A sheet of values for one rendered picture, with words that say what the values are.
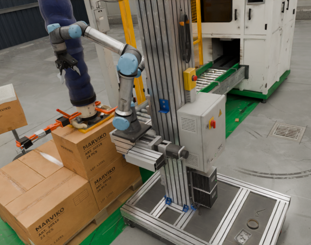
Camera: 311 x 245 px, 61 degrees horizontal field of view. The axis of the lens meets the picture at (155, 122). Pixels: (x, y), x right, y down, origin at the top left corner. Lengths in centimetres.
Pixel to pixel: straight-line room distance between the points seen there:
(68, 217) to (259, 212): 161
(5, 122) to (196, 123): 255
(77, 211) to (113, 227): 42
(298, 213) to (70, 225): 204
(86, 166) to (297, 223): 190
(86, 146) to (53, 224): 68
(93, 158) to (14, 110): 151
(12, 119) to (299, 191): 330
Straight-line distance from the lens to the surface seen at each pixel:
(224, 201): 253
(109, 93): 400
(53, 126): 230
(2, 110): 361
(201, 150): 186
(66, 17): 219
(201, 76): 426
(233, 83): 414
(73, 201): 246
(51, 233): 249
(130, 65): 160
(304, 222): 278
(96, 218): 274
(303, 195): 301
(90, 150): 236
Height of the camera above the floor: 206
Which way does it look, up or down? 29 degrees down
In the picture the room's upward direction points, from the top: 9 degrees counter-clockwise
